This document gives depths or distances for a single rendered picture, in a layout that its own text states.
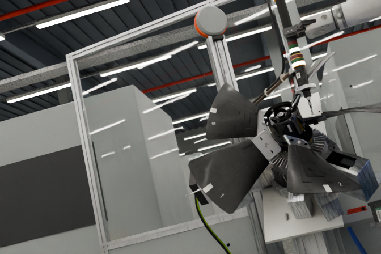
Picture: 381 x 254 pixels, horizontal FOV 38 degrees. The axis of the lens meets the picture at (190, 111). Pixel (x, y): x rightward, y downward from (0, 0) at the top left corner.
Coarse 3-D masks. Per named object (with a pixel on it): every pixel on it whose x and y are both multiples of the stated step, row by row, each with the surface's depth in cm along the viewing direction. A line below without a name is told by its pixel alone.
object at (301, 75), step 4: (296, 68) 185; (300, 68) 184; (304, 68) 185; (296, 72) 185; (300, 72) 184; (304, 72) 184; (300, 76) 184; (304, 76) 184; (300, 80) 184; (304, 80) 183; (300, 84) 184; (304, 92) 183; (308, 92) 183; (304, 96) 183; (308, 96) 183
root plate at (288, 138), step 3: (285, 135) 177; (285, 138) 176; (288, 138) 176; (291, 138) 177; (294, 138) 178; (297, 138) 179; (288, 141) 174; (291, 141) 175; (294, 141) 176; (303, 141) 180; (294, 144) 174; (297, 144) 175; (300, 144) 176; (303, 144) 178; (306, 147) 176; (309, 147) 177
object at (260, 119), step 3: (261, 111) 192; (264, 111) 191; (258, 114) 193; (261, 114) 192; (264, 114) 191; (258, 117) 193; (261, 117) 192; (258, 120) 193; (261, 120) 192; (258, 123) 193; (261, 123) 192; (258, 126) 193; (261, 126) 192; (264, 126) 191; (258, 129) 193; (261, 129) 192; (267, 129) 190; (258, 132) 193; (270, 135) 190
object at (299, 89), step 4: (292, 68) 188; (292, 72) 188; (292, 76) 188; (296, 76) 187; (296, 80) 187; (296, 84) 187; (304, 84) 181; (308, 84) 181; (312, 84) 182; (296, 88) 183; (300, 88) 182; (304, 88) 181; (308, 88) 183; (312, 88) 184; (296, 92) 184; (300, 92) 186
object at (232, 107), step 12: (228, 84) 207; (216, 96) 209; (228, 96) 204; (240, 96) 200; (216, 108) 207; (228, 108) 202; (240, 108) 198; (252, 108) 194; (216, 120) 206; (228, 120) 202; (240, 120) 198; (252, 120) 194; (216, 132) 205; (228, 132) 201; (240, 132) 198; (252, 132) 194
